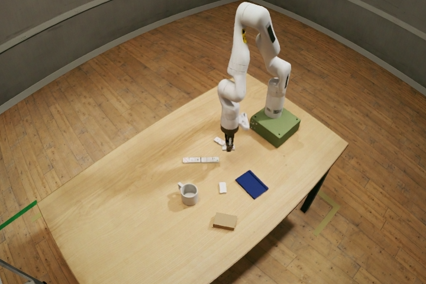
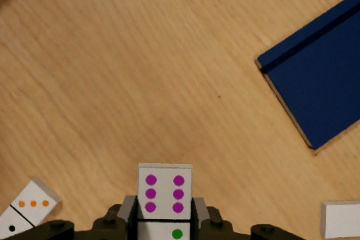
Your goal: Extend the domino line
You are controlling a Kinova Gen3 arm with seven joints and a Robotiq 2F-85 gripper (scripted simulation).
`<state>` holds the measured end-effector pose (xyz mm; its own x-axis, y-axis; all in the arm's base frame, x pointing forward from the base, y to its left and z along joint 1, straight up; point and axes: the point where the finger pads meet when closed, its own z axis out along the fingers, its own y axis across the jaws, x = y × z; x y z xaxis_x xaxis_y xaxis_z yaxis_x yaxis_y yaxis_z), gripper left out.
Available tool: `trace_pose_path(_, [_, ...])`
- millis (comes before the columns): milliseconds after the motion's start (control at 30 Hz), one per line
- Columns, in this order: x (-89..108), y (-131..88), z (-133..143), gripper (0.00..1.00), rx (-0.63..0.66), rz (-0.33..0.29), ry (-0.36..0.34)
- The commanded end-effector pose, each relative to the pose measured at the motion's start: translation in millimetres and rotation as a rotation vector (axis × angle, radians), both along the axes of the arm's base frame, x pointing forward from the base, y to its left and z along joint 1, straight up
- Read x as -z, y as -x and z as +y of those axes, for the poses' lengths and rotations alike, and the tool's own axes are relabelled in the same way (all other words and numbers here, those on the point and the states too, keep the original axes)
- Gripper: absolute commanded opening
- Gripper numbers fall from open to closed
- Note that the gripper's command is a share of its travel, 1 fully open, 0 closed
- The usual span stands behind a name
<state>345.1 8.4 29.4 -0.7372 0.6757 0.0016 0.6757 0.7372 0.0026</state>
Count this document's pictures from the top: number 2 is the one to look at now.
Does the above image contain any white domino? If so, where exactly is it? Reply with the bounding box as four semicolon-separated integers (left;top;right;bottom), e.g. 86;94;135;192
0;177;62;239
137;163;193;240
320;200;360;238

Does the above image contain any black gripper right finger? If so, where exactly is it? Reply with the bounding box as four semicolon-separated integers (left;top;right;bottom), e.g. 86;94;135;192
190;197;306;240

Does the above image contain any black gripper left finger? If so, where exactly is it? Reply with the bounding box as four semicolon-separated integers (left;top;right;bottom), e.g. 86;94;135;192
1;196;138;240

